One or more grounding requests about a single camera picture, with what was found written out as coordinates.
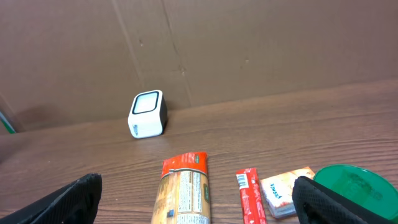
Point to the long red orange spaghetti pack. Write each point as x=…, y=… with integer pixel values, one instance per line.
x=183, y=196

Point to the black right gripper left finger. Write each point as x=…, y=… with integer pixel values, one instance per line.
x=76, y=202

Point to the small orange snack box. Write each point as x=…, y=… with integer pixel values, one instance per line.
x=278, y=189

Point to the green lid white jar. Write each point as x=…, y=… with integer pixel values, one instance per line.
x=364, y=187

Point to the white barcode scanner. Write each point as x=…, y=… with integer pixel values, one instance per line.
x=148, y=115

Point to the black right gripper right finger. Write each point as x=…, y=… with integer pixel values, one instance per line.
x=316, y=204

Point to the thin red snack stick pack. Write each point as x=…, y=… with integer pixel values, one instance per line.
x=251, y=198

